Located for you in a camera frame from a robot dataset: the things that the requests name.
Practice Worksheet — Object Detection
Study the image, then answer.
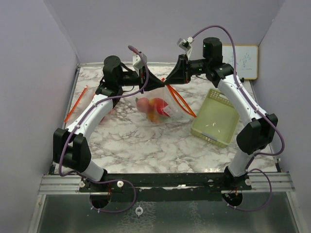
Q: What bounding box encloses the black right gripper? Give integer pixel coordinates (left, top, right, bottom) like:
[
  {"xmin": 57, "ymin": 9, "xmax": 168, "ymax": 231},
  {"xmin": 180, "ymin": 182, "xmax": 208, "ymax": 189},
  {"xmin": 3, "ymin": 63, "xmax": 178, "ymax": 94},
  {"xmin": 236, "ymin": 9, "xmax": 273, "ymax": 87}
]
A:
[{"xmin": 164, "ymin": 54, "xmax": 209, "ymax": 85}]

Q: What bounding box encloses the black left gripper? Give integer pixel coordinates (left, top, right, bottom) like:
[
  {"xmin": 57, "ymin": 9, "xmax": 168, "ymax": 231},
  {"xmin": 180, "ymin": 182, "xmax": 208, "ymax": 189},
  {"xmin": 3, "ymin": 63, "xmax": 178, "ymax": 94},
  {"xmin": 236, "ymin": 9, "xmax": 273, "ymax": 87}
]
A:
[{"xmin": 117, "ymin": 64, "xmax": 164, "ymax": 94}]

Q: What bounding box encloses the pink peach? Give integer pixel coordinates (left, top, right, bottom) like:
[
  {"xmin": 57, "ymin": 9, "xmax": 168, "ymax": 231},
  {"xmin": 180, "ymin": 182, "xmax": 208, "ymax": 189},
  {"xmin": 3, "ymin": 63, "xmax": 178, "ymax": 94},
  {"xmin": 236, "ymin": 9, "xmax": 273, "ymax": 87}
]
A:
[{"xmin": 136, "ymin": 98, "xmax": 150, "ymax": 113}]

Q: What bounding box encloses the red bell pepper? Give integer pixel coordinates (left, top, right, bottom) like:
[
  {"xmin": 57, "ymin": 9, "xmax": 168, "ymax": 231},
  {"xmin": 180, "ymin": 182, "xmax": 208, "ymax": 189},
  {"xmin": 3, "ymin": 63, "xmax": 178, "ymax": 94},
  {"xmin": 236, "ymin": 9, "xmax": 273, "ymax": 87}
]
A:
[{"xmin": 149, "ymin": 98, "xmax": 170, "ymax": 117}]

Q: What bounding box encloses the toy pineapple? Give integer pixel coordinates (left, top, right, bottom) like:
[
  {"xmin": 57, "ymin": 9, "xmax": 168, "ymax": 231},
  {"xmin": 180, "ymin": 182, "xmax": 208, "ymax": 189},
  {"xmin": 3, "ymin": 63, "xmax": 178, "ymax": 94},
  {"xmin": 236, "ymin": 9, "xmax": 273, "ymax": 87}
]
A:
[{"xmin": 146, "ymin": 111, "xmax": 168, "ymax": 124}]

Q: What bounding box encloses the clear orange-zipper zip bag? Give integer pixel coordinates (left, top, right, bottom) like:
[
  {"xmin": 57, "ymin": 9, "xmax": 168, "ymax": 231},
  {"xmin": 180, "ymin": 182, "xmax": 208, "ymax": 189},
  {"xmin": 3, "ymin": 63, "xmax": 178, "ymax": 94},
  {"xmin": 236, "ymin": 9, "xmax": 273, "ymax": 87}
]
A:
[{"xmin": 64, "ymin": 85, "xmax": 115, "ymax": 123}]

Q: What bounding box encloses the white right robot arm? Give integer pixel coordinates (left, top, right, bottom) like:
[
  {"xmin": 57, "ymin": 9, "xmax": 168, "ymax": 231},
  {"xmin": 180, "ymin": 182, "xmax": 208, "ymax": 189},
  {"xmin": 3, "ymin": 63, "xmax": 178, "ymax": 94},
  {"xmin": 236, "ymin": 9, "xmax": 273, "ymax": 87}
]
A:
[{"xmin": 164, "ymin": 37, "xmax": 278, "ymax": 190}]

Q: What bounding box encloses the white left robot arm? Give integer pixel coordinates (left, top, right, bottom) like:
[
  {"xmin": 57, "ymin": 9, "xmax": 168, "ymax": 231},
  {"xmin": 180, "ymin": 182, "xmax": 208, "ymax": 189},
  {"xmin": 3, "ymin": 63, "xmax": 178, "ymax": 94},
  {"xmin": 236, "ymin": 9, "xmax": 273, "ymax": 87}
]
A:
[{"xmin": 53, "ymin": 52, "xmax": 164, "ymax": 192}]

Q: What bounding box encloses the pale green plastic basket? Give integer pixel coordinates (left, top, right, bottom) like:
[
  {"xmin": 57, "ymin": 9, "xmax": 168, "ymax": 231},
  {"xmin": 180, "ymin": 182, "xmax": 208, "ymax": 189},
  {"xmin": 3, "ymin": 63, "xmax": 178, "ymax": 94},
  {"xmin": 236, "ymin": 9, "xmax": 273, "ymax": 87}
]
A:
[{"xmin": 190, "ymin": 88, "xmax": 240, "ymax": 148}]

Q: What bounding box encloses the small framed whiteboard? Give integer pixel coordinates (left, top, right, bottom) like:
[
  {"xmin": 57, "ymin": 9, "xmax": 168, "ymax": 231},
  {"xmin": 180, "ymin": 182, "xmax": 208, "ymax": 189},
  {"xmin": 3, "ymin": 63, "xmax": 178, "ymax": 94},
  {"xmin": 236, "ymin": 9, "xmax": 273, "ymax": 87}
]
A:
[{"xmin": 223, "ymin": 45, "xmax": 259, "ymax": 80}]

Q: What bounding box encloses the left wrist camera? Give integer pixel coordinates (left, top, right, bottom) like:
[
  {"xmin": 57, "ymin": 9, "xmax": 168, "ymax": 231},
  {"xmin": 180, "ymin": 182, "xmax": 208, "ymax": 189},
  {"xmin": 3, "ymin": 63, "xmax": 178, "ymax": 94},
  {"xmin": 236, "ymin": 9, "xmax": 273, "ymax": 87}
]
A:
[{"xmin": 132, "ymin": 52, "xmax": 147, "ymax": 73}]

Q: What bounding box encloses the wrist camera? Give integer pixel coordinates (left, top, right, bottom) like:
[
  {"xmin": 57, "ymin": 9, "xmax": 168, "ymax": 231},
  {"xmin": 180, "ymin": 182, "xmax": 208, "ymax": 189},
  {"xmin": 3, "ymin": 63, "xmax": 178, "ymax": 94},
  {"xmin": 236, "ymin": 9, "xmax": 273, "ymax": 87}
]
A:
[
  {"xmin": 132, "ymin": 52, "xmax": 147, "ymax": 73},
  {"xmin": 177, "ymin": 36, "xmax": 194, "ymax": 59}
]

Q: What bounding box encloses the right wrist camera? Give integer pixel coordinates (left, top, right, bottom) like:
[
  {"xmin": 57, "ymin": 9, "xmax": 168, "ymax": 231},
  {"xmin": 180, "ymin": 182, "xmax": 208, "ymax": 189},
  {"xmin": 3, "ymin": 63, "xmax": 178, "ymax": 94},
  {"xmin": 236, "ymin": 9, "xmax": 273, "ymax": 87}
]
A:
[{"xmin": 177, "ymin": 36, "xmax": 194, "ymax": 59}]

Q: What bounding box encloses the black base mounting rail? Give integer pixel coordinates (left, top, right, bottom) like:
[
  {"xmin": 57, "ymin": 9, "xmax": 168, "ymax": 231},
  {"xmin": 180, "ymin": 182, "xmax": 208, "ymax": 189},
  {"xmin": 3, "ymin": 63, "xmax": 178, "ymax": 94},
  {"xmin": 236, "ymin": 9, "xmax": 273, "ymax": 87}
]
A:
[{"xmin": 79, "ymin": 172, "xmax": 251, "ymax": 202}]

